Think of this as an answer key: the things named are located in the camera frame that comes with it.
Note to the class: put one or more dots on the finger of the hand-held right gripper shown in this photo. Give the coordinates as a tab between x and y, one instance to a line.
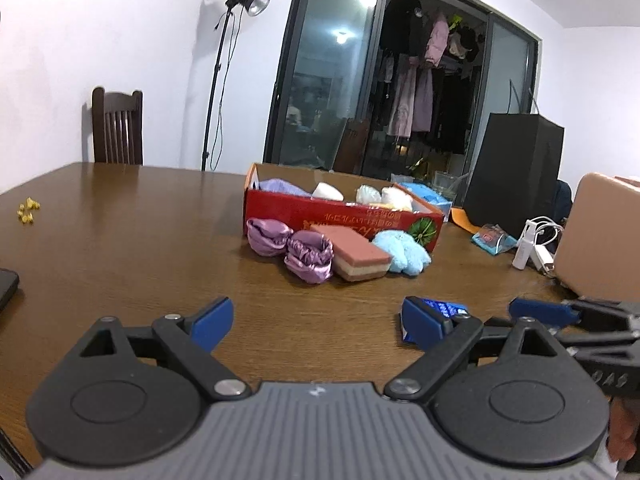
542	312
497	327

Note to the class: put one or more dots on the black paper bag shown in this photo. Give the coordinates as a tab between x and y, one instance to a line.
515	170

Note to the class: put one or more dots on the purple satin scrunchie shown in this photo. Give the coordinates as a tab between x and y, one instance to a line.
267	237
310	260

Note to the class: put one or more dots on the red cardboard box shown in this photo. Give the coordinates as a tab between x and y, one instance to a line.
350	217

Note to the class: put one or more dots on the yellow and white plush toy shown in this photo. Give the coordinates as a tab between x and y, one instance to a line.
397	200

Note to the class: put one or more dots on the clear plastic bag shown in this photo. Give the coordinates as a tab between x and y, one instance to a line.
369	194

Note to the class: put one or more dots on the small teal packet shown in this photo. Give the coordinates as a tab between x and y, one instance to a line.
492	240

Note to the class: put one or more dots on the orange paper piece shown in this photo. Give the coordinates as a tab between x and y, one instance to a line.
462	220

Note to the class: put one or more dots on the blue wet wipes pack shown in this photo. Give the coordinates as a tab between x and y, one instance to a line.
427	197

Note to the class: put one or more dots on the sliding glass door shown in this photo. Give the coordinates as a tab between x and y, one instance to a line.
325	85

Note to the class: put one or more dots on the blue tissue packet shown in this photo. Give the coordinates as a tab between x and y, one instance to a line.
447	307

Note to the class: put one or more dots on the person's right hand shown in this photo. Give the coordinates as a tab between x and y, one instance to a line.
622	432

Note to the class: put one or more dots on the black smartphone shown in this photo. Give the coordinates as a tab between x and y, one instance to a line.
7	290

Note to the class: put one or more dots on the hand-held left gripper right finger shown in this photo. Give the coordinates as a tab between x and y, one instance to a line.
425	322

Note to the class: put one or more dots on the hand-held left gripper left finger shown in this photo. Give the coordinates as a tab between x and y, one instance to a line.
212	322

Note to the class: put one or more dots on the small yellow bits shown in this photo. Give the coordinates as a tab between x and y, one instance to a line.
28	211

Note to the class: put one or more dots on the light blue fluffy cloth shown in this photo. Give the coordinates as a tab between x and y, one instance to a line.
400	252

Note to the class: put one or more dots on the pink layered sponge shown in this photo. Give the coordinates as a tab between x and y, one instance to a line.
355	255

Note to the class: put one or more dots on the white rounded sponge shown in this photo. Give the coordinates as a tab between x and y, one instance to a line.
327	191

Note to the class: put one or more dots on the pink hanging jacket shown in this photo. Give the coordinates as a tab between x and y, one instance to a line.
436	42

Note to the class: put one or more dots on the black hanging jacket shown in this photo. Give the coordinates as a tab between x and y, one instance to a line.
402	20

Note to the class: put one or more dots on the dark wooden chair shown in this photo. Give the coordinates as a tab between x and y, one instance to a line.
117	130

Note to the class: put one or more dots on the pale pink long coat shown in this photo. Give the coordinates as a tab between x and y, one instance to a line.
410	100

